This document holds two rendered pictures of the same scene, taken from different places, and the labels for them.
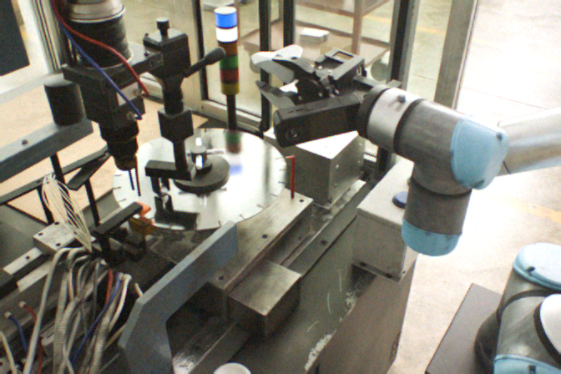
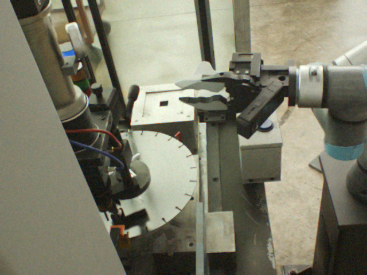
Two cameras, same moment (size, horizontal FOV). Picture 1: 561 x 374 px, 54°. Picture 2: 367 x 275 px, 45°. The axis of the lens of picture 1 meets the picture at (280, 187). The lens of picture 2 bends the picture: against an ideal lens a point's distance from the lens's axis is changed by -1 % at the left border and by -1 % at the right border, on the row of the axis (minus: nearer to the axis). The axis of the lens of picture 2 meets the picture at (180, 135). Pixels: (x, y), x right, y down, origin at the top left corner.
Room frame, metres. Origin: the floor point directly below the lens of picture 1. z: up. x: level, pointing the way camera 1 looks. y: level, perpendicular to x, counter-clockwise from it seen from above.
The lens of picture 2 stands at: (0.14, 0.33, 1.71)
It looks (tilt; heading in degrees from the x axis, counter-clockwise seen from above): 43 degrees down; 335
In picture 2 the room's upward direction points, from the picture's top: 11 degrees counter-clockwise
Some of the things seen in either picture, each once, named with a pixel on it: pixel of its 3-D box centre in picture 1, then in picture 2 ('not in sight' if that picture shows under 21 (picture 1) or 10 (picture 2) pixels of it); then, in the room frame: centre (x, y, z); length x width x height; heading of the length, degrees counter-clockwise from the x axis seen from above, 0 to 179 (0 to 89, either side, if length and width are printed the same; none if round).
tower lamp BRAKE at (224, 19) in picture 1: (225, 17); (69, 51); (1.15, 0.12, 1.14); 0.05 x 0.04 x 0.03; 56
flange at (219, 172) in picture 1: (200, 167); (125, 175); (0.85, 0.15, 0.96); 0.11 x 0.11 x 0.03
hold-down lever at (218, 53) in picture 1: (195, 59); (122, 102); (0.79, 0.13, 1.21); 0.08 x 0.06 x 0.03; 146
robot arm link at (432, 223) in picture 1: (437, 202); (342, 124); (0.55, -0.20, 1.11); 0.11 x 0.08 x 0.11; 156
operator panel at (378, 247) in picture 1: (407, 209); (256, 129); (0.90, -0.27, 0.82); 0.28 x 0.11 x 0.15; 146
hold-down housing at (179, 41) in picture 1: (170, 83); (110, 128); (0.78, 0.17, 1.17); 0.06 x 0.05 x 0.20; 137
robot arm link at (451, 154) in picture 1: (451, 146); (354, 88); (0.54, -0.20, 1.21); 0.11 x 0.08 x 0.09; 47
